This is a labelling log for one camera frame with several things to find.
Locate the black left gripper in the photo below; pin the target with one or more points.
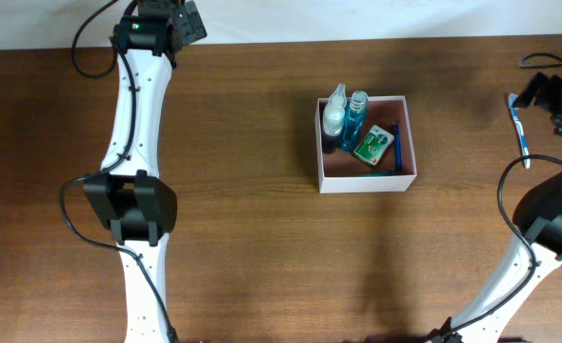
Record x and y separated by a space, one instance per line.
186 24

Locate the blue white toothbrush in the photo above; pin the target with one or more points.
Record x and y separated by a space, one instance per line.
511 98

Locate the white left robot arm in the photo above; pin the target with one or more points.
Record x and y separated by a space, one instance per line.
127 195

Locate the white cardboard box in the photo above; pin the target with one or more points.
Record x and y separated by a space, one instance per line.
336 171

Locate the green white soap bar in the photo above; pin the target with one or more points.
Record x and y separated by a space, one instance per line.
374 145

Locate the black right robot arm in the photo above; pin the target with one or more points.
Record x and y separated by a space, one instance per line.
536 223

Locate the blue mouthwash bottle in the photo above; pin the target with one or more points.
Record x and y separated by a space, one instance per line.
355 116

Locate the blue disposable razor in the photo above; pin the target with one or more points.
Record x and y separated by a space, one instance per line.
397 147

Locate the clear bottle purple liquid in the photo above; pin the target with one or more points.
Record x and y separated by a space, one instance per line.
332 122

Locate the green red toothpaste tube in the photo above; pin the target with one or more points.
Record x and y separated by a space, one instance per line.
378 174

